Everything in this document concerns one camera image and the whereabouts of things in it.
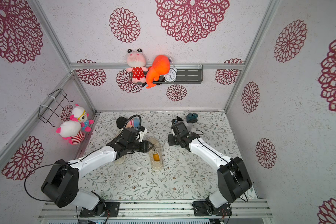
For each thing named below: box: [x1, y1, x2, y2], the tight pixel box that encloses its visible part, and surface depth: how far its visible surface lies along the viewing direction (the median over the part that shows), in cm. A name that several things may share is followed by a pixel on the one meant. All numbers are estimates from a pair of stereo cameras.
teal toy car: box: [186, 112, 199, 124], surface depth 111 cm
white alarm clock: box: [164, 67, 178, 83], surface depth 92 cm
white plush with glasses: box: [69, 104, 95, 133], surface depth 97 cm
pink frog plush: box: [126, 48, 149, 84], surface depth 87 cm
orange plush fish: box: [145, 54, 171, 89], surface depth 87 cm
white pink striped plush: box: [55, 120, 85, 145], surface depth 87 cm
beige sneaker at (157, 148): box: [147, 136, 164, 172], surface depth 88 cm
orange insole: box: [153, 153, 161, 162], surface depth 89 cm
